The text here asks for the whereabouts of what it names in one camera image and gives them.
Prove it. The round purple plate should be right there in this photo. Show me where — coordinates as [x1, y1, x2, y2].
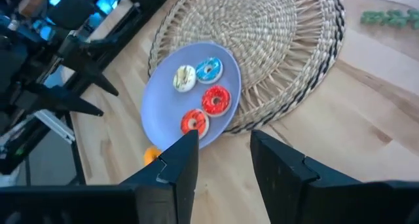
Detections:
[140, 41, 242, 151]

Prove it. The small red striped donut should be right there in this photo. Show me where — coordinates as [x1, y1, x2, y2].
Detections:
[180, 108, 210, 140]

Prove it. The small red sprinkled donut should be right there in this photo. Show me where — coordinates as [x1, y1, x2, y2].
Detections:
[201, 84, 232, 117]

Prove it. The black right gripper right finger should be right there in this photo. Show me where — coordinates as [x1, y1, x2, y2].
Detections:
[250, 130, 413, 224]

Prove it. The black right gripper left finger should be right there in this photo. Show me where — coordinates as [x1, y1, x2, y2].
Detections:
[120, 130, 200, 224]

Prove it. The small orange donut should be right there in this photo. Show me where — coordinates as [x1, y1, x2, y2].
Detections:
[143, 145, 163, 166]

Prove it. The small white iced donut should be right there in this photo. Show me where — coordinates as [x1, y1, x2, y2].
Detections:
[172, 64, 198, 93]

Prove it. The round woven wicker mat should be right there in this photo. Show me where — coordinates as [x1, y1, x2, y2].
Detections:
[147, 0, 346, 135]

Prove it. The silver aluminium strut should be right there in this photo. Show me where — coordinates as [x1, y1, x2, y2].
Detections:
[32, 109, 77, 145]

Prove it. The small blue iced donut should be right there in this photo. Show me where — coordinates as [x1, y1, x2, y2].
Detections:
[195, 56, 224, 85]

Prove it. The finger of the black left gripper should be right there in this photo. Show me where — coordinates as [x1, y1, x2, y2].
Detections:
[60, 43, 119, 97]
[14, 83, 105, 117]

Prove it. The potted succulent plant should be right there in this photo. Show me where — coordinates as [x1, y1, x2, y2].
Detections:
[359, 8, 419, 30]

